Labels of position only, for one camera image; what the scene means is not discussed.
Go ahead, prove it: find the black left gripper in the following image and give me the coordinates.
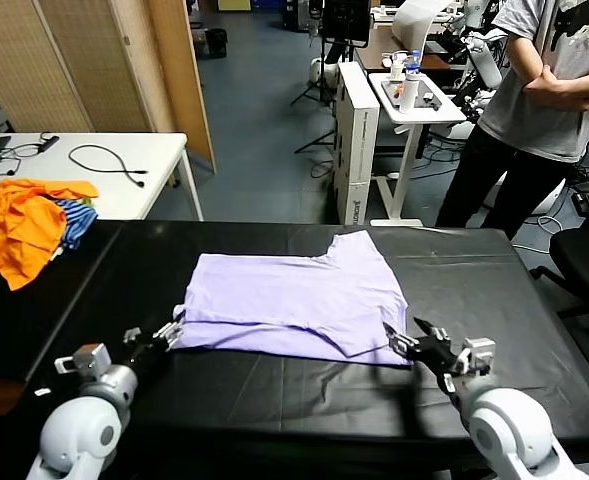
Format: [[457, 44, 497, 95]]
[[122, 319, 185, 371]]

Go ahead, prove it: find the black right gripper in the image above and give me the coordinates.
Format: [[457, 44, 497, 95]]
[[382, 316, 463, 394]]

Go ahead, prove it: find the lavender t-shirt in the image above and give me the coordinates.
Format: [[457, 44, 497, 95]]
[[172, 229, 414, 369]]

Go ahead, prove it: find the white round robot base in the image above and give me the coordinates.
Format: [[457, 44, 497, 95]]
[[308, 57, 341, 85]]

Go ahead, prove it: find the bare person forearm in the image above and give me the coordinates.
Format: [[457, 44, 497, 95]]
[[521, 64, 589, 112]]

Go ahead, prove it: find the black plastic table cover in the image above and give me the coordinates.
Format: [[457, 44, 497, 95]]
[[3, 219, 589, 474]]

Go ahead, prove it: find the blue striped garment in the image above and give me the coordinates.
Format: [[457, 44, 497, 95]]
[[53, 197, 99, 251]]

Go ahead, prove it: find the orange garment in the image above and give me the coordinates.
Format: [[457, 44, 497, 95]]
[[0, 178, 100, 292]]

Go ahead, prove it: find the black office chair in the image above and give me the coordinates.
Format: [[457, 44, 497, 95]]
[[529, 182, 589, 386]]

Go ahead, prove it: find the tall white cardboard box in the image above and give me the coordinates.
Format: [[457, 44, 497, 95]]
[[332, 61, 381, 227]]

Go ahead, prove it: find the white rolling side table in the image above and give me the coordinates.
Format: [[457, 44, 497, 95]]
[[368, 73, 469, 229]]

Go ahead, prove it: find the white tumbler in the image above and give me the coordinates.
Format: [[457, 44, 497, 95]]
[[398, 72, 420, 115]]

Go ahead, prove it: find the black tray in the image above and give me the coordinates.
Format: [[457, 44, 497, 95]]
[[381, 79, 443, 112]]

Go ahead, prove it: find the person in grey t-shirt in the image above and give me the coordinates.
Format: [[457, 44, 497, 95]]
[[434, 0, 589, 240]]

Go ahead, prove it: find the white cup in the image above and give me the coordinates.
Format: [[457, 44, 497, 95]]
[[388, 51, 408, 81]]

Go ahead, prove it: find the white humanoid robot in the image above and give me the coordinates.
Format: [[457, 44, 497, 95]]
[[443, 0, 513, 141]]

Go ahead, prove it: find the wooden folding screen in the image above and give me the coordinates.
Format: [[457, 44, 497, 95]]
[[0, 0, 219, 174]]

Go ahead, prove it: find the brown desk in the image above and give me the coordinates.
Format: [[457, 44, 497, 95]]
[[356, 24, 470, 74]]

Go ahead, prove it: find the black trash bin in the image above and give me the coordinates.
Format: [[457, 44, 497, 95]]
[[204, 28, 229, 60]]

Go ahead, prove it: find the white curved sheet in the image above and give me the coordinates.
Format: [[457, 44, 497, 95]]
[[392, 0, 450, 49]]

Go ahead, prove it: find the black monitor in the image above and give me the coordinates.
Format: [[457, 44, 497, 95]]
[[321, 0, 374, 49]]

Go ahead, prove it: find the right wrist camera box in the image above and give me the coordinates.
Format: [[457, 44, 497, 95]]
[[456, 337, 498, 376]]

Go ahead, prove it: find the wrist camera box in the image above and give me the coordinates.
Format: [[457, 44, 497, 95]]
[[53, 343, 113, 376], [456, 337, 498, 376]]

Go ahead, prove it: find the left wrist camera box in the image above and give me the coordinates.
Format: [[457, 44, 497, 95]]
[[53, 343, 113, 376]]

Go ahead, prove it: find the thick black cable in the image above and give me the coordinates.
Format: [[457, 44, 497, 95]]
[[67, 144, 149, 189]]

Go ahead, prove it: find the thin black cable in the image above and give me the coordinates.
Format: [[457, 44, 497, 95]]
[[0, 142, 43, 182]]

